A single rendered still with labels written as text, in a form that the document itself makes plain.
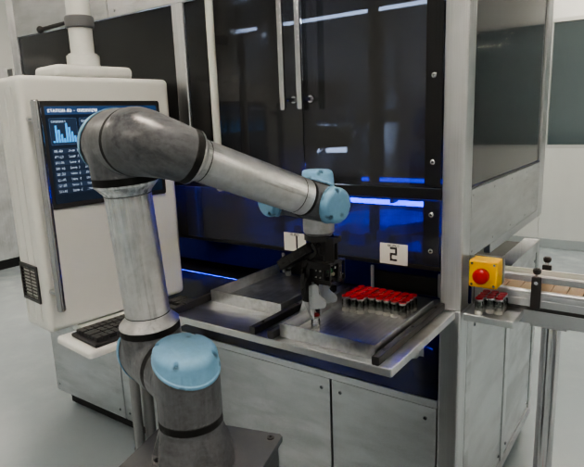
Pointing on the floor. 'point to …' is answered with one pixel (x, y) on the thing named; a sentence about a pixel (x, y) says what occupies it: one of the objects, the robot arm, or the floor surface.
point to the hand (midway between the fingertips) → (313, 311)
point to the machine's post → (456, 224)
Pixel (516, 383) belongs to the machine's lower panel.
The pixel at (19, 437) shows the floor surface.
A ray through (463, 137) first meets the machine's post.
